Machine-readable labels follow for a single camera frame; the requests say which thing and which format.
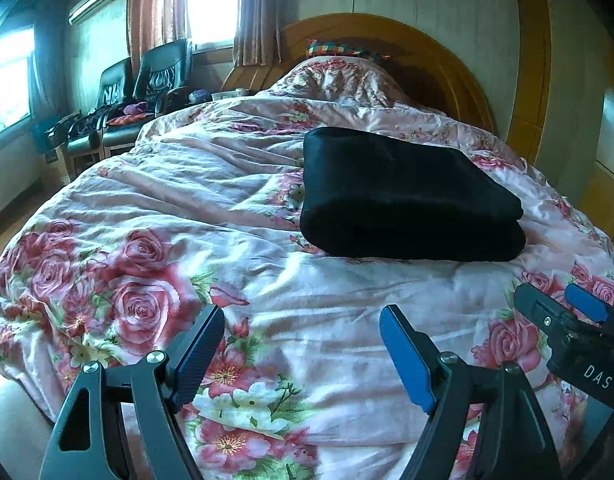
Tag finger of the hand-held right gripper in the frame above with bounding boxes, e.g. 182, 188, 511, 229
564, 284, 614, 333
513, 282, 572, 343

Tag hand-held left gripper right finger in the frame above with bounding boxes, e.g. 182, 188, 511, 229
379, 305, 562, 480

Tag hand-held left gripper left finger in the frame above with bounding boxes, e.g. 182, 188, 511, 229
39, 304, 226, 480

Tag black pants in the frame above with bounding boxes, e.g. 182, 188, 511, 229
299, 126, 528, 263

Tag pink floral blanket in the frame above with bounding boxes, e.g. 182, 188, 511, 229
0, 57, 614, 480

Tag black leather armchair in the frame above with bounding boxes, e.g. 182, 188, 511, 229
103, 39, 194, 158
67, 57, 132, 176

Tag wooden headboard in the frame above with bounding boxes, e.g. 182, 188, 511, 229
222, 17, 498, 136

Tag colourful checked pillow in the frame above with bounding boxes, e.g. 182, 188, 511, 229
307, 39, 390, 61

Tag wide side window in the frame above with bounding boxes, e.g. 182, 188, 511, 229
0, 25, 35, 146

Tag pink curtain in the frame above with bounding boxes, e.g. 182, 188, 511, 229
234, 0, 282, 67
127, 0, 190, 78

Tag bright window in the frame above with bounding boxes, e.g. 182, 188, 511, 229
187, 0, 245, 51

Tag white air conditioner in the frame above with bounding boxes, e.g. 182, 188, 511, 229
68, 0, 122, 25

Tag wooden door frame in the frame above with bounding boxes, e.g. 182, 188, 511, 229
507, 0, 552, 161

